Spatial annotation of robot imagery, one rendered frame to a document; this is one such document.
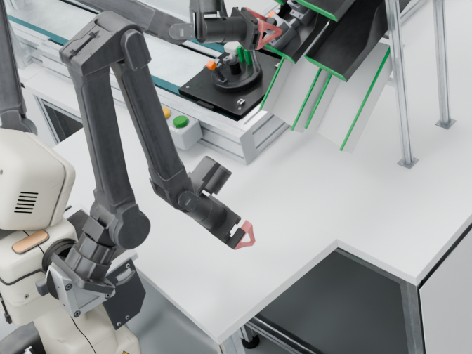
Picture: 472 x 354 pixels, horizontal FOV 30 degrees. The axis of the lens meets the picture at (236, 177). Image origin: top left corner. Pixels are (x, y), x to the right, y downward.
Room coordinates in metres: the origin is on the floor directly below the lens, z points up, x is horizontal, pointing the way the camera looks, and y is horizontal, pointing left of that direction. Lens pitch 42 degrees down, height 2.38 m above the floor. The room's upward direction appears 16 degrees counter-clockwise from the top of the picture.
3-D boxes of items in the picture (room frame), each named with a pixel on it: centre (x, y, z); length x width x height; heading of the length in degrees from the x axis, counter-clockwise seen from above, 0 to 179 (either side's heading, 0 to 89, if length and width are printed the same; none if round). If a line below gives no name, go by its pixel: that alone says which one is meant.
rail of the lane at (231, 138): (2.11, 0.21, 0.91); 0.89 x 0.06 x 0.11; 37
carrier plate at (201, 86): (1.98, -0.08, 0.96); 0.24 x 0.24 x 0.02; 37
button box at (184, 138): (1.92, 0.14, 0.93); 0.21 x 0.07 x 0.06; 37
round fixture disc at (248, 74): (1.98, -0.08, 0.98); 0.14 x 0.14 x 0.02
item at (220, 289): (1.78, 0.05, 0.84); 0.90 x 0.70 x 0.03; 29
